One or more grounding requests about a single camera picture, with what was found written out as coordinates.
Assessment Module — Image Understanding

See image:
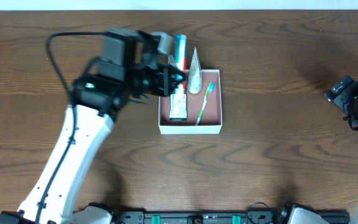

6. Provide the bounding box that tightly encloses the green toothpaste tube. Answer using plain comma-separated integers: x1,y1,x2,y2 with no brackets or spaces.
173,34,188,94

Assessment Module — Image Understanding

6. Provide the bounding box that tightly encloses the green toothbrush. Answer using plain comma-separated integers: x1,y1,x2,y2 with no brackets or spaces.
195,82,216,126

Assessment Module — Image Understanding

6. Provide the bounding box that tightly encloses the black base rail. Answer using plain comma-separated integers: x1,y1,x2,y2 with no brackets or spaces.
113,208,351,224

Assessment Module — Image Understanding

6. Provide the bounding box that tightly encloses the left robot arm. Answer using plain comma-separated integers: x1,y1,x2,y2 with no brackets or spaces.
0,28,186,223

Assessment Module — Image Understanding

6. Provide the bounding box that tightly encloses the blue disposable razor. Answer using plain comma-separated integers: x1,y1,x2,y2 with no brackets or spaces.
129,98,150,105

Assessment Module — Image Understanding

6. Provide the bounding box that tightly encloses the clear foam soap pump bottle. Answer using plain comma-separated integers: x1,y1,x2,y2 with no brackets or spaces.
168,55,178,68

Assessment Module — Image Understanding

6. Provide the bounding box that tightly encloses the white lotion tube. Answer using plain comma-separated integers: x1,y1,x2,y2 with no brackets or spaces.
187,48,203,95

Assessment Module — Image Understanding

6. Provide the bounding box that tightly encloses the white box with pink interior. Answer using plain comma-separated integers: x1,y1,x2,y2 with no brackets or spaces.
158,70,223,134

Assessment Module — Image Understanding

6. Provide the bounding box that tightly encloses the small white green packet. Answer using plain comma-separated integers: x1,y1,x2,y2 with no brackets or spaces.
169,93,188,121

